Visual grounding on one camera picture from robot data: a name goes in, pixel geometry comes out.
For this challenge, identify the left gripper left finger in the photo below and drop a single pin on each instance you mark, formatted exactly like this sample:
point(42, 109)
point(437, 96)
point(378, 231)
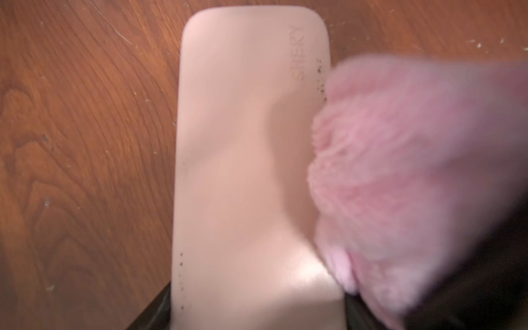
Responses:
point(156, 315)

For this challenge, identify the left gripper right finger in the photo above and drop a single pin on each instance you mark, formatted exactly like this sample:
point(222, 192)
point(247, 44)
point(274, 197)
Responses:
point(358, 317)

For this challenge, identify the pink eyeglass case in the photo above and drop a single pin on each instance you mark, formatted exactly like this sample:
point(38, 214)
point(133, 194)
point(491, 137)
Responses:
point(251, 81)

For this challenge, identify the pink microfiber cloth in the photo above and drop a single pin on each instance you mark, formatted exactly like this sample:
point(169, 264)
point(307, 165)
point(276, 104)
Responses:
point(417, 161)

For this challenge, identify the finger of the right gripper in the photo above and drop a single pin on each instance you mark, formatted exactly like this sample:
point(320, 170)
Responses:
point(487, 291)

